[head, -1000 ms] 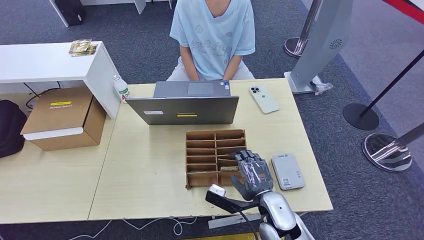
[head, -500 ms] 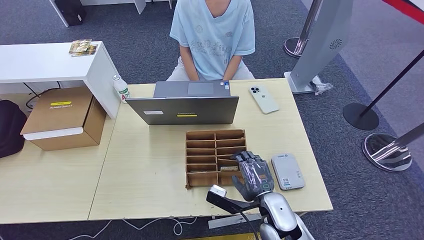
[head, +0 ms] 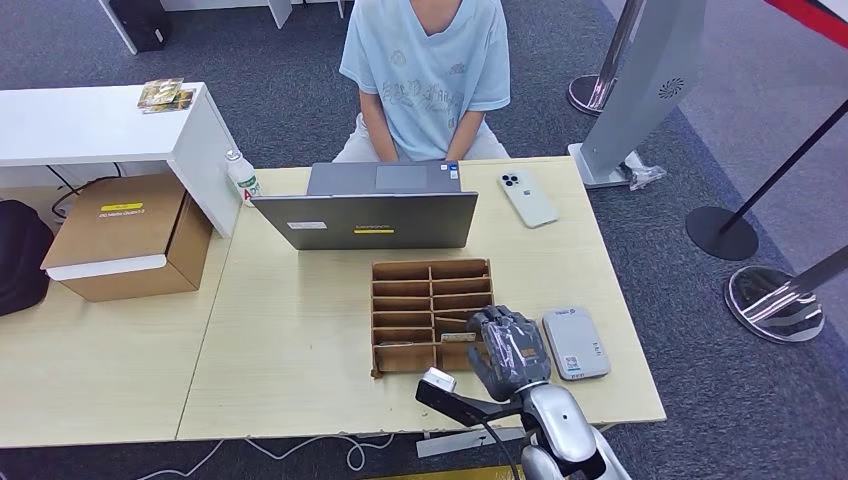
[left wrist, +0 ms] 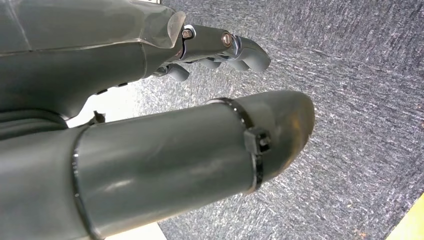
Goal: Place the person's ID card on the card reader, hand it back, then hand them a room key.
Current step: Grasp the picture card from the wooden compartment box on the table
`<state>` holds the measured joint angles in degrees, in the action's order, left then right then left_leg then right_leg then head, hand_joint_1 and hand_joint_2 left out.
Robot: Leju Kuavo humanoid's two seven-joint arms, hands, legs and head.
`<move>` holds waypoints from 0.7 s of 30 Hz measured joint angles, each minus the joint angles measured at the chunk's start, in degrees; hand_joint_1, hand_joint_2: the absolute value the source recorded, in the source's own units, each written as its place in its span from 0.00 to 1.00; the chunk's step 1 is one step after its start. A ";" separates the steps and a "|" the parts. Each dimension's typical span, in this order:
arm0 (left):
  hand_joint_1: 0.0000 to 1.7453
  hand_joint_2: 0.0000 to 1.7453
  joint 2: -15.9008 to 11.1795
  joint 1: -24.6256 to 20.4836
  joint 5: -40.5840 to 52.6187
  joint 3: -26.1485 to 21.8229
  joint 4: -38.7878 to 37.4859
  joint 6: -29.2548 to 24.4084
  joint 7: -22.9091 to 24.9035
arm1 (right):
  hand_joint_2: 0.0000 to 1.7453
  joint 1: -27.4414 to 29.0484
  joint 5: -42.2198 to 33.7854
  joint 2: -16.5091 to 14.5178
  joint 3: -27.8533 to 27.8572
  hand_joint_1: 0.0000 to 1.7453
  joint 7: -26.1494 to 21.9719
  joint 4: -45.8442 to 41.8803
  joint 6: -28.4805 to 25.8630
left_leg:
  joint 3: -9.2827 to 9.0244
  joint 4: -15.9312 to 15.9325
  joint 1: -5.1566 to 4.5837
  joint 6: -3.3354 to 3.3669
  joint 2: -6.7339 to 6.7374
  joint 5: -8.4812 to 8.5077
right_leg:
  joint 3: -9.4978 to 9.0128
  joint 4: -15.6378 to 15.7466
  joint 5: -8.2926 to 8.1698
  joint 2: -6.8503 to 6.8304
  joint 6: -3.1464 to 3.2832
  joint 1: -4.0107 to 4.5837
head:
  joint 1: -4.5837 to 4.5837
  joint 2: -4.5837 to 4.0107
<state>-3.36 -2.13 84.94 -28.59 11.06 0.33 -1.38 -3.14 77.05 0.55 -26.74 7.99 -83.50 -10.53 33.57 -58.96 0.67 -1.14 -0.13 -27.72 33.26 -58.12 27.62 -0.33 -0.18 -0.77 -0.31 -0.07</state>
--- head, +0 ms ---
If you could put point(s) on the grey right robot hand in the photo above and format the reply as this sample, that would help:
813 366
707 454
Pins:
513 351

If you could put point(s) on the gold room key card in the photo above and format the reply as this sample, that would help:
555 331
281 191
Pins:
457 337

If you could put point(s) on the person's right forearm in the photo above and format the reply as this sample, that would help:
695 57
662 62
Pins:
378 132

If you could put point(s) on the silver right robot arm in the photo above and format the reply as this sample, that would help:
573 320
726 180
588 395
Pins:
566 424

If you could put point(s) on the person's left forearm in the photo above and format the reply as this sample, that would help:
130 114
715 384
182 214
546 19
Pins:
467 136

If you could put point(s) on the grey card reader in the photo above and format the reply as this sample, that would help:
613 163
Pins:
576 341

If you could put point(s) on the wooden card organizer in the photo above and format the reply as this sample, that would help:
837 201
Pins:
404 358

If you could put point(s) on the thin card in organizer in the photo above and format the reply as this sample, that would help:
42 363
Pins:
395 343

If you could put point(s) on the person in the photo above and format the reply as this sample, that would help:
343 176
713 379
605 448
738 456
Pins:
427 73

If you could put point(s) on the dark card pack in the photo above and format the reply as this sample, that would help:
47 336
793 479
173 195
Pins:
180 100

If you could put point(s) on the gold card stack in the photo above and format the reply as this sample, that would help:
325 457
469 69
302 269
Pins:
160 91

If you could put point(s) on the yellow floor mat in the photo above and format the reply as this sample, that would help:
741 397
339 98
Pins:
450 474

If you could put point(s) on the white smartphone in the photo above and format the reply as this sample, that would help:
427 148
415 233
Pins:
528 199

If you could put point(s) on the grey laptop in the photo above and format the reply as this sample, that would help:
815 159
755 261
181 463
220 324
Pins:
371 222

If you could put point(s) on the clear plastic wrap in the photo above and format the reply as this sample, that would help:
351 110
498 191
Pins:
644 173

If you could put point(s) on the grey kiosk stand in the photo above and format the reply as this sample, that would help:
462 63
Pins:
649 73

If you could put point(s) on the white plastic drink bottle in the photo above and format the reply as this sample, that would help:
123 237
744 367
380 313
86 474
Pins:
242 179

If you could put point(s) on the brown cardboard box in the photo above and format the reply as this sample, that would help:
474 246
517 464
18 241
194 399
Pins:
112 232

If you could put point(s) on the red barrier belt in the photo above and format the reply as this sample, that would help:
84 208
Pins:
811 16

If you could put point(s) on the white side shelf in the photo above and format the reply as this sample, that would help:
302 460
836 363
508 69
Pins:
86 122

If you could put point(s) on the black computer tower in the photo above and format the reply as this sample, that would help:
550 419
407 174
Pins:
140 23

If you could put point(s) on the black bag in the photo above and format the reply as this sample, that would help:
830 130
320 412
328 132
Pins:
20 258

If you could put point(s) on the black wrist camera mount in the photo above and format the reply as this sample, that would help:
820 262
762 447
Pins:
460 405

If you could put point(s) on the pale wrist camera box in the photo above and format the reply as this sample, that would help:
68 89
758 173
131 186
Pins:
439 380

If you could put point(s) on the white metal bracket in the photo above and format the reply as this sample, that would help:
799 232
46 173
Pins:
457 442

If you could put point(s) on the black stanchion post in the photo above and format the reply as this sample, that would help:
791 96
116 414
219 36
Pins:
722 233

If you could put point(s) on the chrome stanchion post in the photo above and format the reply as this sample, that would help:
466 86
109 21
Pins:
774 305
586 93

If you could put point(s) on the white desk frame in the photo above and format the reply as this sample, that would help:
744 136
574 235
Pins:
278 10

